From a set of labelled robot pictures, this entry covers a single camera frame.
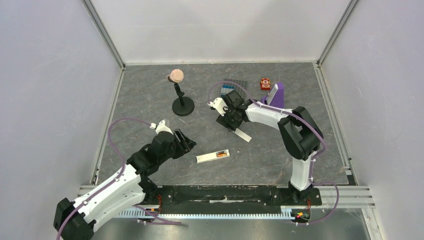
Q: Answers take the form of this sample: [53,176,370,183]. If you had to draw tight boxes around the purple holder stand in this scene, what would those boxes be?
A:
[261,82,285,109]

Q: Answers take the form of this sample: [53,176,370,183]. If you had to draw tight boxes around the purple cable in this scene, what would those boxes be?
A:
[206,81,340,226]
[56,117,158,240]

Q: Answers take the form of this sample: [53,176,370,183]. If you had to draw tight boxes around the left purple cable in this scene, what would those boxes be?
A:
[56,117,158,240]

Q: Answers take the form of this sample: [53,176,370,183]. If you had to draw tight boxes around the white cable duct strip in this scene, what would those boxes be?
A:
[116,207,295,220]

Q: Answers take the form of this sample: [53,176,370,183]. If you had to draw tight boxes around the black stand with pink ball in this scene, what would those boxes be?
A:
[167,69,195,117]

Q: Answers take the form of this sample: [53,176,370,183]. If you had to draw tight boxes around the white remote battery cover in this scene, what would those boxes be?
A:
[234,128,252,143]

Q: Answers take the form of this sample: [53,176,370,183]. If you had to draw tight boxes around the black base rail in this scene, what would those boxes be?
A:
[142,185,322,215]

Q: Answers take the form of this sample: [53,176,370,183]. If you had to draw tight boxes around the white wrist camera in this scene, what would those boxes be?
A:
[149,119,174,135]
[207,97,229,117]

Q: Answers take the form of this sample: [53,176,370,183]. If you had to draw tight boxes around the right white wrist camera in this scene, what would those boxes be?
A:
[207,97,229,117]

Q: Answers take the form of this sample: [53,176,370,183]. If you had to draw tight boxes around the white device in holder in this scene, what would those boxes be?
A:
[266,83,279,105]

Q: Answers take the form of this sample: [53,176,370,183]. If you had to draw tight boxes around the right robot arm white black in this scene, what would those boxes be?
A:
[208,90,326,204]

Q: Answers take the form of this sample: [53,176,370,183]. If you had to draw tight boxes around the red toy figure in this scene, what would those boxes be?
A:
[260,78,272,91]

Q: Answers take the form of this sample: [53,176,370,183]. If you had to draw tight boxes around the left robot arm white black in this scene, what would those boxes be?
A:
[53,129,197,240]

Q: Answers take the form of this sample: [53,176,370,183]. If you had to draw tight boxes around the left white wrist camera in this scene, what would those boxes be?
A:
[149,119,174,135]

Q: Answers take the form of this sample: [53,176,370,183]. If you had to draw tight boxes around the blue white lego bricks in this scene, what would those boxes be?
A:
[220,85,235,97]

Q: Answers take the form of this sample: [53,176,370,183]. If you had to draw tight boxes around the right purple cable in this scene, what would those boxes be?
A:
[206,81,340,226]

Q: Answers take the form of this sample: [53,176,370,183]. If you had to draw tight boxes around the white remote control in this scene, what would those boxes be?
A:
[195,149,231,164]

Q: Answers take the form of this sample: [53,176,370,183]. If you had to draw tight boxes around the grey lego baseplate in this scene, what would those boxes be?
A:
[222,78,248,99]

